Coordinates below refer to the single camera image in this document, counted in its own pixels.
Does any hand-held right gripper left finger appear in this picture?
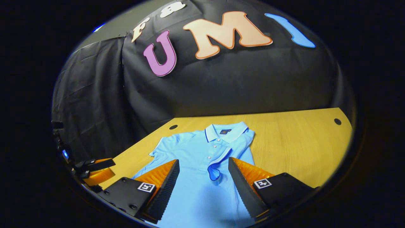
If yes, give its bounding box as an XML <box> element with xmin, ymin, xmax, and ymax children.
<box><xmin>97</xmin><ymin>159</ymin><xmax>180</xmax><ymax>222</ymax></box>

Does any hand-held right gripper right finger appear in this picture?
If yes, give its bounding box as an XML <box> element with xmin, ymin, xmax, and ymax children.
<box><xmin>228</xmin><ymin>157</ymin><xmax>318</xmax><ymax>222</ymax></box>

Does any light blue T-shirt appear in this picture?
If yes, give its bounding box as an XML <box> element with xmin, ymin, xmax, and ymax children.
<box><xmin>131</xmin><ymin>121</ymin><xmax>257</xmax><ymax>228</ymax></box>

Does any black backdrop cloth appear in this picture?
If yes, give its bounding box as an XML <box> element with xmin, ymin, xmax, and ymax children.
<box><xmin>52</xmin><ymin>0</ymin><xmax>356</xmax><ymax>165</ymax></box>

